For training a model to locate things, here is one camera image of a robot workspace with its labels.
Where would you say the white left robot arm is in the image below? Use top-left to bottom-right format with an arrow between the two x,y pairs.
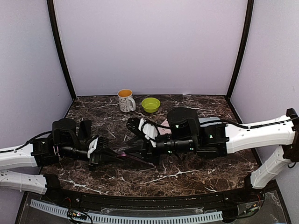
0,118 -> 122,203

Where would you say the black left frame post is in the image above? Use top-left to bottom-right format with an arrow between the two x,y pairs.
47,0 -> 77,101

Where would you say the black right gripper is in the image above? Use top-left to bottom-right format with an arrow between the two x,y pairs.
123,133 -> 196,167

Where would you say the white floral mug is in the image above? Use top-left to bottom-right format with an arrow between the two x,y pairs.
117,89 -> 136,112

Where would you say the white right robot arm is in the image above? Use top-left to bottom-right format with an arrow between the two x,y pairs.
124,107 -> 299,203

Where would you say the light blue slotted cable duct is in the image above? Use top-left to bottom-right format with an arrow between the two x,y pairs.
30,199 -> 224,224

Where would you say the lime green bowl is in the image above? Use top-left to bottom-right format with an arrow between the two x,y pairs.
141,98 -> 161,113

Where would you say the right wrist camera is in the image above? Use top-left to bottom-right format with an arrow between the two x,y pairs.
126,118 -> 160,147

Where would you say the small circuit board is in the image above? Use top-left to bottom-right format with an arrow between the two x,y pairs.
67,210 -> 87,221

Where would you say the pink phone case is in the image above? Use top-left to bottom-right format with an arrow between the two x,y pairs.
158,120 -> 171,135

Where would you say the black front table rail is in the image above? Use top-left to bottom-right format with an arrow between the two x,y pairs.
41,188 -> 265,214

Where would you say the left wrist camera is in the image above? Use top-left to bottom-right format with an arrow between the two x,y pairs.
87,136 -> 109,159

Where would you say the black frame post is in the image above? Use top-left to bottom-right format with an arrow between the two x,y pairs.
47,0 -> 77,101
226,0 -> 254,101

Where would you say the clear purple phone case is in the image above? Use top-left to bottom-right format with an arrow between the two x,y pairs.
118,153 -> 156,170

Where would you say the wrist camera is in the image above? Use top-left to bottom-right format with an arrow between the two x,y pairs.
87,136 -> 109,159
126,118 -> 160,147

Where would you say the black right frame post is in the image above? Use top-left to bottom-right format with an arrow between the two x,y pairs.
226,0 -> 254,101

